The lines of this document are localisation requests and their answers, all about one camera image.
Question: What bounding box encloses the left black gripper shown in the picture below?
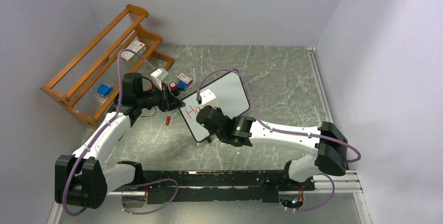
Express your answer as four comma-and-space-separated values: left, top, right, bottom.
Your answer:
137, 82, 185, 112

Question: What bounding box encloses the black framed whiteboard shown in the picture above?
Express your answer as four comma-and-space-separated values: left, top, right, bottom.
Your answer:
179, 73, 250, 143

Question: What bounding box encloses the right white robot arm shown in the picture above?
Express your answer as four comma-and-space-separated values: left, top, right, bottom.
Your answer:
196, 106, 347, 190

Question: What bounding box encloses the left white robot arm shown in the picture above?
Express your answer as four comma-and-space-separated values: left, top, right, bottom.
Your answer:
54, 73, 185, 209

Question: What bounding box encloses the blue small block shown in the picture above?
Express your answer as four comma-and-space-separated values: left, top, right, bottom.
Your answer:
177, 80, 188, 91

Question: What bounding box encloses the red white small box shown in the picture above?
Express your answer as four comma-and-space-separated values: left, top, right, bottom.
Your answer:
177, 73, 193, 86

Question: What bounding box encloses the white red box on rack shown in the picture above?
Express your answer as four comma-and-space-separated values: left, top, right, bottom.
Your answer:
120, 40, 147, 63

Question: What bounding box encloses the blue block on rack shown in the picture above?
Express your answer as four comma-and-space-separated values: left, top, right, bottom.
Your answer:
97, 84, 113, 97

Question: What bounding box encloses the orange wooden rack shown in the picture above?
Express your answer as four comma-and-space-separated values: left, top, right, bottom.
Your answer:
41, 4, 174, 129

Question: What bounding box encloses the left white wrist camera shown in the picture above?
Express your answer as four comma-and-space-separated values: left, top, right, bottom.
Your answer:
150, 67, 168, 90

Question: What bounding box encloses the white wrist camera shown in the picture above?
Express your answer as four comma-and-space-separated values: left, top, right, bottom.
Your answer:
150, 67, 168, 90
200, 88, 219, 109

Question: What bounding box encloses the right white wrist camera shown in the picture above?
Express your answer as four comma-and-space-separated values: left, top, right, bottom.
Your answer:
200, 88, 219, 109

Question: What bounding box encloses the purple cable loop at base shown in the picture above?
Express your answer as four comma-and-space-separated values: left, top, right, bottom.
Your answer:
121, 179, 179, 216

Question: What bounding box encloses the black base frame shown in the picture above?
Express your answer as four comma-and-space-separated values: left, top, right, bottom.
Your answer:
144, 170, 315, 204

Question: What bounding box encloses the aluminium rail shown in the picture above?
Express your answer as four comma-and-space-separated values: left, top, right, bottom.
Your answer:
46, 46, 372, 224

